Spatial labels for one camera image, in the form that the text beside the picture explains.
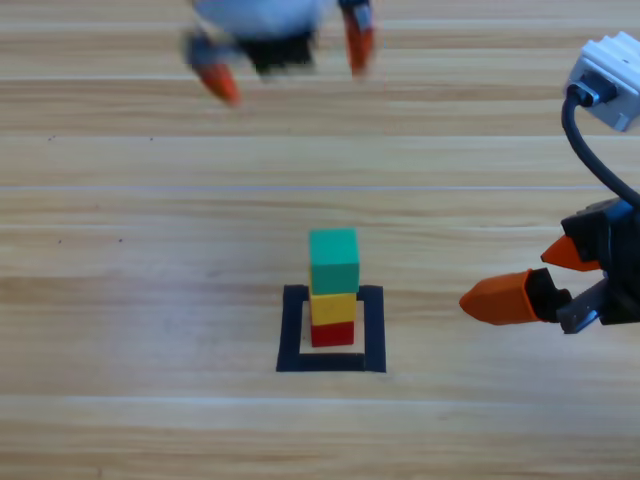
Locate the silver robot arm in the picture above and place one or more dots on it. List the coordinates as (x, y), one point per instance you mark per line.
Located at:
(260, 15)

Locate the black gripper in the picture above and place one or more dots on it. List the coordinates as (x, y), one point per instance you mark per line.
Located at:
(620, 280)
(280, 52)

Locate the green cube block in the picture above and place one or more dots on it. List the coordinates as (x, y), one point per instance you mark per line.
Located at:
(334, 270)

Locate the yellow cube block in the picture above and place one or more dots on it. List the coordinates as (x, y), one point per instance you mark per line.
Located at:
(332, 307)

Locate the black tape square outline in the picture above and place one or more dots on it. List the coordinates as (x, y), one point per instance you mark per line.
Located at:
(290, 340)

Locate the red cube block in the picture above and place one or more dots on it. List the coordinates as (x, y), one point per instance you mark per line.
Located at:
(332, 335)

